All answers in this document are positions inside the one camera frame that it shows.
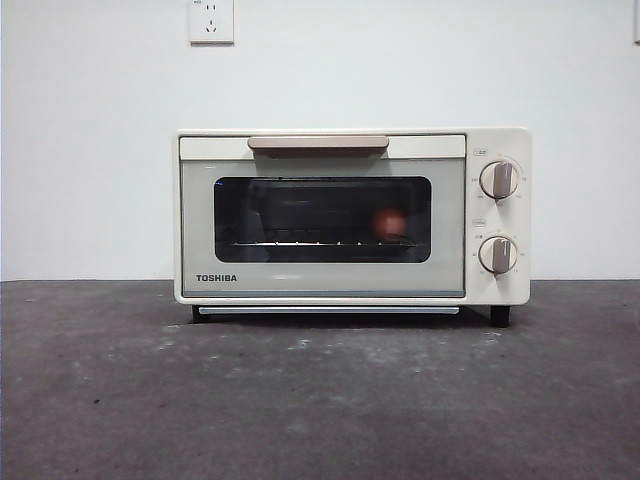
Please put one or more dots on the white wall socket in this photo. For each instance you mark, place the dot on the white wall socket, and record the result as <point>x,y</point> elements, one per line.
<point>211,22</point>

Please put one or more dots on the cream Toshiba toaster oven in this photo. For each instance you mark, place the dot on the cream Toshiba toaster oven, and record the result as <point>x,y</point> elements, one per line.
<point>500,145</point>

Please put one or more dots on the silver oven crumb tray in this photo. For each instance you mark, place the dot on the silver oven crumb tray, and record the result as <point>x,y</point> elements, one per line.
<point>329,310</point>

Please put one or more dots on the brown egg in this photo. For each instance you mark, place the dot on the brown egg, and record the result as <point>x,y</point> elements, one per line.
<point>390,222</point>

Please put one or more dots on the beige oven knob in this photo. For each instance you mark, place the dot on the beige oven knob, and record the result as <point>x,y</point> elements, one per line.
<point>498,255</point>
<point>499,180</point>

